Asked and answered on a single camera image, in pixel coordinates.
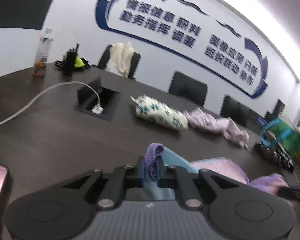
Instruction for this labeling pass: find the white charger plug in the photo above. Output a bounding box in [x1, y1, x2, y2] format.
[91, 105, 103, 114]

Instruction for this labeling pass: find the pink blue hooded garment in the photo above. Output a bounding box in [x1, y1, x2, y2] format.
[141, 143, 288, 200]

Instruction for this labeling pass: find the pink patterned crumpled garment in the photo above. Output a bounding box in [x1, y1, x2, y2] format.
[183, 107, 249, 149]

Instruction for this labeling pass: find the table cable box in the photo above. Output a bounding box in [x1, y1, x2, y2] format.
[74, 76, 121, 121]

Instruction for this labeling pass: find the colourful bag with blue strap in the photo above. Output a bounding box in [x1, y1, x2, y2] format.
[254, 118, 300, 172]

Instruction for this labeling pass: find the black walkie-talkie holder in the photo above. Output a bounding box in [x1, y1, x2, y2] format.
[62, 43, 79, 76]

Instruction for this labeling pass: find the plastic drink bottle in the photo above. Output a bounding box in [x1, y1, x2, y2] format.
[33, 28, 53, 77]

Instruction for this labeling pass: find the cream cloth on chair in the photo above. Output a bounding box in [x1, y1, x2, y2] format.
[105, 42, 135, 78]

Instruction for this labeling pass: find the neon yellow item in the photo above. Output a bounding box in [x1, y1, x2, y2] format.
[74, 57, 87, 69]

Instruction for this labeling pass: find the black office chair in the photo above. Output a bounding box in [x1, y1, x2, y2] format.
[220, 95, 249, 127]
[264, 99, 285, 122]
[168, 72, 208, 106]

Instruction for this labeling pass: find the blue wall sign lettering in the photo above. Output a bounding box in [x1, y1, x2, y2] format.
[95, 0, 268, 99]

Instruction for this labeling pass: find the office chair with cream cloth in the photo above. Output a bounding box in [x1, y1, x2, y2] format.
[97, 42, 141, 80]

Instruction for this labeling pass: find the white green floral garment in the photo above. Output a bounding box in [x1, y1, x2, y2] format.
[130, 94, 188, 131]

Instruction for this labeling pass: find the white charging cable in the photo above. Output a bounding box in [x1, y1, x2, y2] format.
[0, 81, 102, 133]

